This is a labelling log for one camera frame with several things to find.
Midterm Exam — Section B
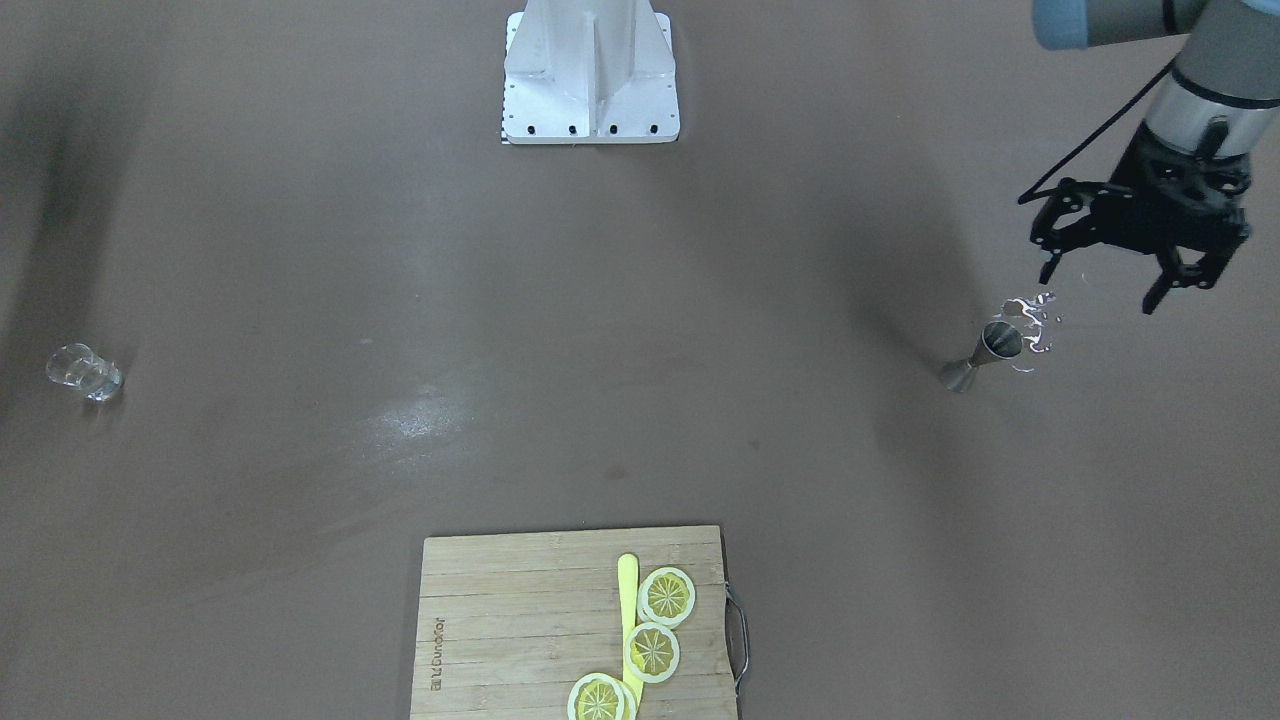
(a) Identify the middle lemon slice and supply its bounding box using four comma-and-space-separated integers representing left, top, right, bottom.
623, 623, 682, 684

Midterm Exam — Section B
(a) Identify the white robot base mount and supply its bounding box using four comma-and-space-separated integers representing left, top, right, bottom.
500, 1, 681, 145

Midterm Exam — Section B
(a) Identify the yellow plastic stick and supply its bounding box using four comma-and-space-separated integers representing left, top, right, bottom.
616, 553, 644, 719

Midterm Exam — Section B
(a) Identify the steel jigger measuring cup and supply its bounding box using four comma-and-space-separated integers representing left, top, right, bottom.
938, 320, 1024, 393

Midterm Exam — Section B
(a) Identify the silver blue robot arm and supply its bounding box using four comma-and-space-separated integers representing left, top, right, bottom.
1020, 1, 1279, 314

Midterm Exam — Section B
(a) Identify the bamboo cutting board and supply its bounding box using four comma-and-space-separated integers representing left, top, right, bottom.
410, 525, 741, 719

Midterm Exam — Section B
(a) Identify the lemon slice near handle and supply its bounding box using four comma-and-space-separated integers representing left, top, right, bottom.
637, 566, 698, 629

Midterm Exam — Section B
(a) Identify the clear glass beaker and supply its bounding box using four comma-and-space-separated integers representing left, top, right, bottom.
45, 343, 124, 404

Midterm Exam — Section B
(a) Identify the far lemon slice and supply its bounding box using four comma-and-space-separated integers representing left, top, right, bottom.
564, 673, 636, 720

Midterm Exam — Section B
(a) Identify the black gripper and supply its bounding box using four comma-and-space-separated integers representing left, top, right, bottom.
1028, 120, 1252, 315

